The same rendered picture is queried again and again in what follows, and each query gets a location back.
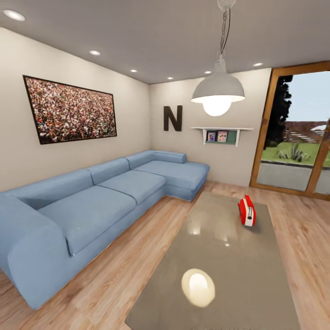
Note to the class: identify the door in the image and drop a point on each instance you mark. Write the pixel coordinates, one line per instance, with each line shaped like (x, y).
(293, 153)

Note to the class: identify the room light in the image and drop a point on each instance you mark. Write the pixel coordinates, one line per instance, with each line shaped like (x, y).
(220, 83)

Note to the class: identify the decorative sign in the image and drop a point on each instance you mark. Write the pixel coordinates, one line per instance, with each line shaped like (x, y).
(169, 114)

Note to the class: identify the picture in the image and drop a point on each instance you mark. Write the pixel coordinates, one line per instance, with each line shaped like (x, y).
(66, 113)
(222, 135)
(211, 136)

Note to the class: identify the radio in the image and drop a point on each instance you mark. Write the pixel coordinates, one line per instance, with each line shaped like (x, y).
(247, 211)

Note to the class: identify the coffee table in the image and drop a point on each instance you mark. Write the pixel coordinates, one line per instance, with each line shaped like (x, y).
(218, 274)

